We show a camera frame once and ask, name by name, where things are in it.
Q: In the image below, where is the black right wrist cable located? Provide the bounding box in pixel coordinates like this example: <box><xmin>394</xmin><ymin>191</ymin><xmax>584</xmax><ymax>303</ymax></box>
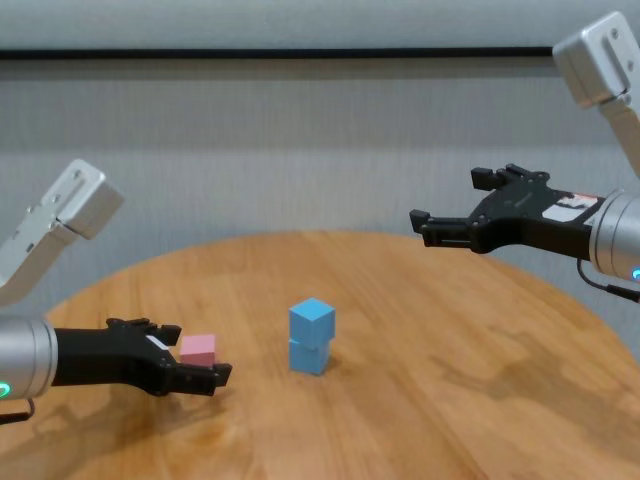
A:
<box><xmin>576</xmin><ymin>257</ymin><xmax>640</xmax><ymax>304</ymax></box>

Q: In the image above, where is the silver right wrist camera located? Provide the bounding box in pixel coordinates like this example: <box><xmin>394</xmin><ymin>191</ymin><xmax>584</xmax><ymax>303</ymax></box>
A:
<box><xmin>552</xmin><ymin>10</ymin><xmax>640</xmax><ymax>177</ymax></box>

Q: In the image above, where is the black wall rail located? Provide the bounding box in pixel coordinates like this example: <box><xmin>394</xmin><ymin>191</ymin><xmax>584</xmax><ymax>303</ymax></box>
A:
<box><xmin>0</xmin><ymin>47</ymin><xmax>557</xmax><ymax>62</ymax></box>

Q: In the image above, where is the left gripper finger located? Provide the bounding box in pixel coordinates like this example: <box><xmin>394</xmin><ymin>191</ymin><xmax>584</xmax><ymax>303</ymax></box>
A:
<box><xmin>159</xmin><ymin>359</ymin><xmax>234</xmax><ymax>397</ymax></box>
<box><xmin>107</xmin><ymin>316</ymin><xmax>183</xmax><ymax>347</ymax></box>

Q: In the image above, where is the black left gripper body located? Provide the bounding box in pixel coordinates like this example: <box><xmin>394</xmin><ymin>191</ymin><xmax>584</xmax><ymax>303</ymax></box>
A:
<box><xmin>52</xmin><ymin>317</ymin><xmax>174</xmax><ymax>397</ymax></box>

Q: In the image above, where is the blue cube building block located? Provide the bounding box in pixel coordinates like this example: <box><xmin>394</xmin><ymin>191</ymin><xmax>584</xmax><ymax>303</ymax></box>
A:
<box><xmin>288</xmin><ymin>297</ymin><xmax>336</xmax><ymax>347</ymax></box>
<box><xmin>288</xmin><ymin>337</ymin><xmax>331</xmax><ymax>376</ymax></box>

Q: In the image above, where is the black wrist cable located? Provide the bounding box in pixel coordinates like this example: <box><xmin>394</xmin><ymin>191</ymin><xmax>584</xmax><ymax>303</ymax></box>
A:
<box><xmin>576</xmin><ymin>257</ymin><xmax>640</xmax><ymax>304</ymax></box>
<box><xmin>0</xmin><ymin>397</ymin><xmax>36</xmax><ymax>424</ymax></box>

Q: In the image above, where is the pink cube building block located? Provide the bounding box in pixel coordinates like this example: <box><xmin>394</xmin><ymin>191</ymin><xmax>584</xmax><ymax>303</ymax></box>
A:
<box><xmin>178</xmin><ymin>333</ymin><xmax>220</xmax><ymax>369</ymax></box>

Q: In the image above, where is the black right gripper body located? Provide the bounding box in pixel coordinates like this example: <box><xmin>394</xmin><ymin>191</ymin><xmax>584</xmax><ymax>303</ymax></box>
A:
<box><xmin>464</xmin><ymin>172</ymin><xmax>609</xmax><ymax>261</ymax></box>

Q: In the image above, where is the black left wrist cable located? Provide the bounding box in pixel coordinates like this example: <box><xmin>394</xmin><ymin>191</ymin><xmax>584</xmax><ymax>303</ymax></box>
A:
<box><xmin>0</xmin><ymin>397</ymin><xmax>36</xmax><ymax>424</ymax></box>

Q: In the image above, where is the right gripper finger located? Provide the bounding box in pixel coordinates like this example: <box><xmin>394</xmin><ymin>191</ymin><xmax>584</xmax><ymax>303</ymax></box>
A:
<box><xmin>470</xmin><ymin>163</ymin><xmax>551</xmax><ymax>194</ymax></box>
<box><xmin>408</xmin><ymin>208</ymin><xmax>476</xmax><ymax>249</ymax></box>

